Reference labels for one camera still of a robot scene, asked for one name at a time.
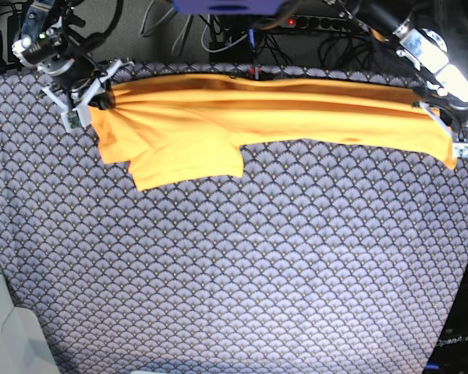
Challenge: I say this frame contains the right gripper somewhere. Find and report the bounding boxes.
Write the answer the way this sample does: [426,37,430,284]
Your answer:
[38,58,134,131]

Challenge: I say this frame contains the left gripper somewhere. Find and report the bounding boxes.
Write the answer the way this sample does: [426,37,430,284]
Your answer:
[412,87,468,160]

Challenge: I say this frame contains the yellow T-shirt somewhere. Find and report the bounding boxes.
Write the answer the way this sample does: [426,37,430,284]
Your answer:
[90,74,456,191]

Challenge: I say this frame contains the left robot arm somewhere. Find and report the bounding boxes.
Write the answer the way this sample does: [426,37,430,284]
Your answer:
[326,1,468,161]

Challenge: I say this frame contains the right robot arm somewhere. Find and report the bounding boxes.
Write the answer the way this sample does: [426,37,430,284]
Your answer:
[12,1,134,132]

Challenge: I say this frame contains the black power strip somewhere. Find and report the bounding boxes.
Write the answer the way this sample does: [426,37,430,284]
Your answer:
[271,15,367,35]

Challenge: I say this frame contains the red black table clamp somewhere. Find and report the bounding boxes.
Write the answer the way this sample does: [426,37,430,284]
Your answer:
[249,65,261,80]

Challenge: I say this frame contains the blue fan-pattern tablecloth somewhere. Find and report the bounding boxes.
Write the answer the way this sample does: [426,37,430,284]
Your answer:
[0,72,468,373]

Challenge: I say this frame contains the black OpenArm base box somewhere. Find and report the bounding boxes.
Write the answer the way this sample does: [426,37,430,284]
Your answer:
[424,265,468,373]

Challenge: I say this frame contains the white plastic bin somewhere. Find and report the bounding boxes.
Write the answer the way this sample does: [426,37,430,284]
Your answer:
[0,267,59,373]

